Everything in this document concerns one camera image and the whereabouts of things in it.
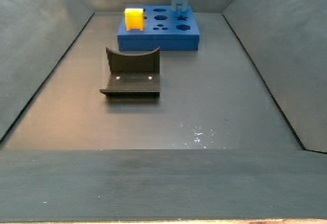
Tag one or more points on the blue peg board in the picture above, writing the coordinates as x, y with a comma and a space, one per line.
169, 30

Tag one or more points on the black curved holder stand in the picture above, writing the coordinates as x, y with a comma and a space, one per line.
133, 73

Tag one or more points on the yellow notched block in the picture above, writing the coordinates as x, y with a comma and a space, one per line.
133, 19

